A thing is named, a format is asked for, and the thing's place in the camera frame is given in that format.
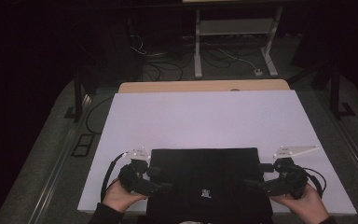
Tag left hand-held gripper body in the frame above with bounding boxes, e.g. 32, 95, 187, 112
117, 147, 157, 195

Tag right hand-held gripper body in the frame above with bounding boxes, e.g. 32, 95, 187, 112
262, 145, 320, 200

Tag black tank top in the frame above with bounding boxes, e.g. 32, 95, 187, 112
145, 147, 274, 224

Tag person's left hand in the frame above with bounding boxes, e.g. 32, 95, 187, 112
102, 178, 148, 214

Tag person's right hand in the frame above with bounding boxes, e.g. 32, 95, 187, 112
268, 183, 330, 224

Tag person's light trousers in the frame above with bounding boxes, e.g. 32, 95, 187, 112
180, 219, 213, 224

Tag white board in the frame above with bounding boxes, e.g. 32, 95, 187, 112
77, 90, 358, 217

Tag black metal stand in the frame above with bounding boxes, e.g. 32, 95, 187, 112
287, 60, 357, 119
64, 71, 91, 122

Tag left hand-held gripper cable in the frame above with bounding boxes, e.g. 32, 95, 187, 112
101, 152, 129, 203

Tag hand-held gripper cable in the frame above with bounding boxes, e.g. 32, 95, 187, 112
302, 167, 327, 199
101, 152, 129, 203

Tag right hand-held gripper cable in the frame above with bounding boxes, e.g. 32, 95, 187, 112
302, 167, 327, 199

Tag black floor cable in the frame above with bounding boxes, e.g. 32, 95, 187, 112
85, 95, 115, 135

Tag white cable with plug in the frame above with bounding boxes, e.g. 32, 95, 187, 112
217, 46, 264, 77

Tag tangle of black cables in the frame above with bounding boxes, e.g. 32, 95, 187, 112
130, 34, 187, 82

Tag grey metal desk frame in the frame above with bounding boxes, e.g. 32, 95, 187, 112
193, 6, 283, 78

